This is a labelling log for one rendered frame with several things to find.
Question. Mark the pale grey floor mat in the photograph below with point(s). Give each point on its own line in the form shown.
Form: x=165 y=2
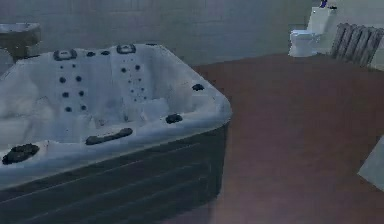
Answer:
x=375 y=166

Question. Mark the grey ribbed radiator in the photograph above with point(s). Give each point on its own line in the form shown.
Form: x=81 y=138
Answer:
x=356 y=43

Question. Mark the white whirlpool bathtub dark panels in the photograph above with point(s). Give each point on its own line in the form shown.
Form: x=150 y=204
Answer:
x=100 y=100

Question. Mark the blue dispenser bottle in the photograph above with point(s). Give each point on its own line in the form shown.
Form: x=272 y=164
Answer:
x=323 y=3

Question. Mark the white pedestal sink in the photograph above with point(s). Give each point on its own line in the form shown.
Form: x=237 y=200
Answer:
x=18 y=36

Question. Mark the white toilet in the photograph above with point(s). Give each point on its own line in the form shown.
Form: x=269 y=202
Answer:
x=305 y=40

